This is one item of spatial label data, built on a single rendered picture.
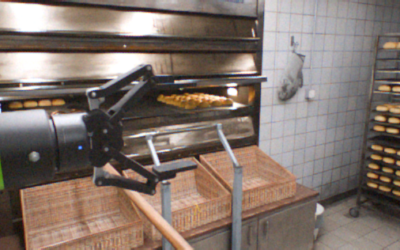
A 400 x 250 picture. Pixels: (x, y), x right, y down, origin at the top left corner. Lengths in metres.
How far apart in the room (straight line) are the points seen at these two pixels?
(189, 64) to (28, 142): 1.94
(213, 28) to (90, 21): 0.87
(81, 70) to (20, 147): 1.63
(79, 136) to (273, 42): 2.45
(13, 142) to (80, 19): 1.67
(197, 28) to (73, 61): 0.86
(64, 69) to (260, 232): 1.62
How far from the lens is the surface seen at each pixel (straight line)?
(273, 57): 2.78
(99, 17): 2.07
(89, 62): 2.04
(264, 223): 2.31
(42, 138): 0.41
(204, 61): 2.36
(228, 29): 2.47
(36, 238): 2.11
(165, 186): 1.66
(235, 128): 2.60
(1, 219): 2.19
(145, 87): 0.47
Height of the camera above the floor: 1.60
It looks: 12 degrees down
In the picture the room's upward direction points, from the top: straight up
